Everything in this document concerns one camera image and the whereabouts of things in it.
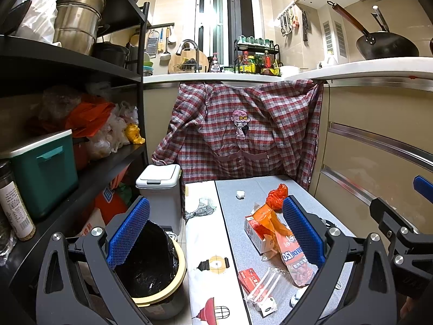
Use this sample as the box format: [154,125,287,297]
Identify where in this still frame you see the orange snack bag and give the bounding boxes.
[252,205,315,288]

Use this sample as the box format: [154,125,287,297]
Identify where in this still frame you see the small red card packet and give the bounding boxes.
[238,268,261,294]

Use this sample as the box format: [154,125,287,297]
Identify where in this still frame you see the red white carton box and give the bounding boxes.
[244,215,273,255]

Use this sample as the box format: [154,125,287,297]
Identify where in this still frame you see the small white paper ball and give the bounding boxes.
[236,190,245,200]

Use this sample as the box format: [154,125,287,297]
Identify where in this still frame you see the orange plastic bag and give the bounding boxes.
[266,183,288,211]

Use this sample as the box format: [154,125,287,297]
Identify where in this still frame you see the white pedal trash bin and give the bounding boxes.
[136,164,182,236]

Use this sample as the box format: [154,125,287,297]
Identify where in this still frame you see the round bin with black bag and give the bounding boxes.
[114,221,186,320]

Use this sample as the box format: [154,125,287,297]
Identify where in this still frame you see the spice jar with label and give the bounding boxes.
[1,161,36,241]

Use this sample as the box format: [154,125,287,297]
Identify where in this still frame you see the green storage box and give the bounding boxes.
[1,129,78,219]

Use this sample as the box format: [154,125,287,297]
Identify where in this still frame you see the white plastic bags on shelf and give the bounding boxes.
[86,101,139,159]

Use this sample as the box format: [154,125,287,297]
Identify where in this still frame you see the patterned white tablecloth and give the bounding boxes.
[185,180,250,324]

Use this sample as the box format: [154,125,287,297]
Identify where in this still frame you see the yellow plastic bag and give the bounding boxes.
[124,123,145,145]

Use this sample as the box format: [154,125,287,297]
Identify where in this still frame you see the red plastic bag on shelf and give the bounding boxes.
[65,95,115,138]

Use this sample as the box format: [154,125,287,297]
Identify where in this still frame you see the black wok pan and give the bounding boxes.
[327,1,419,60]

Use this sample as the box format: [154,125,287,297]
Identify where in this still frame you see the red plaid shirt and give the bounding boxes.
[152,79,324,189]

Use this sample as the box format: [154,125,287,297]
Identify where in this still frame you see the black metal shelf rack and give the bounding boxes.
[1,0,147,324]

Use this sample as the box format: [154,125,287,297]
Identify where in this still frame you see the black spice rack with bottles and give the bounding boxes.
[233,35,283,77]

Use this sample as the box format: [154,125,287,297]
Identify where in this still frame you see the wooden cutting board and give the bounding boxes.
[168,48,209,74]

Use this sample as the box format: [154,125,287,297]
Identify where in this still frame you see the white bag on top shelf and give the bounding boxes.
[14,0,57,44]

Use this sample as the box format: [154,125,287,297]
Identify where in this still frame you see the stacked steel pots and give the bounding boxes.
[54,0,106,55]

